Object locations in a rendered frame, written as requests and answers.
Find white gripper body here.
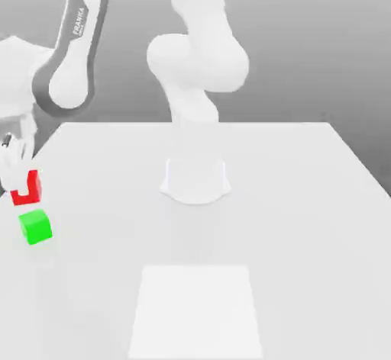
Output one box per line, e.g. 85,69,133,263
0,141,34,192

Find small red cube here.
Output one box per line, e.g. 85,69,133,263
10,169,43,207

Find small green cube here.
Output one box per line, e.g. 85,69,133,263
18,208,53,246

